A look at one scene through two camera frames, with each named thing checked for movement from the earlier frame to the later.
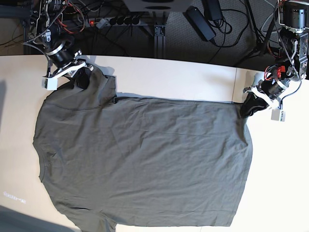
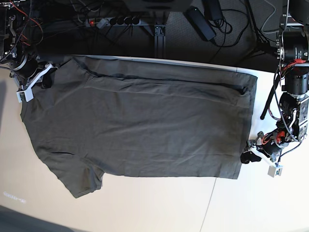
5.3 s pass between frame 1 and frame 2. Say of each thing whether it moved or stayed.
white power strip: stayed
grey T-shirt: moved
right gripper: moved
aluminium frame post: stayed
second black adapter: stayed
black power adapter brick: stayed
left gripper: moved
